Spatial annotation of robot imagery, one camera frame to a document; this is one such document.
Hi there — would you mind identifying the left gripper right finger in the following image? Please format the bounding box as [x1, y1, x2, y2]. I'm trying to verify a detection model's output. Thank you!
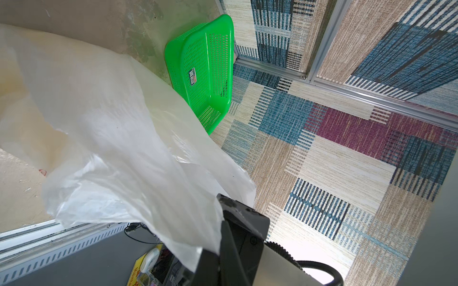
[219, 220, 252, 286]

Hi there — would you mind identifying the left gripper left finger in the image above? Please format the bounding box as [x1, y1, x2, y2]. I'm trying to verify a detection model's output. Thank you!
[188, 250, 220, 286]

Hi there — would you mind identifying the white plastic bag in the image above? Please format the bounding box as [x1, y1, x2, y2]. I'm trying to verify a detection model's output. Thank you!
[1, 25, 256, 270]

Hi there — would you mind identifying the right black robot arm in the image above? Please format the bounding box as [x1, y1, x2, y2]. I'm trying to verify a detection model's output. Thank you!
[217, 194, 344, 286]

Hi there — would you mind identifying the green plastic basket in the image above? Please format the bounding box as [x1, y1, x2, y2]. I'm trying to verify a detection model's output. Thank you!
[165, 14, 234, 134]

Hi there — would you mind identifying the aluminium front rail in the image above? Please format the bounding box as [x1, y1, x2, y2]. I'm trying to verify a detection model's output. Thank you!
[1, 220, 128, 286]

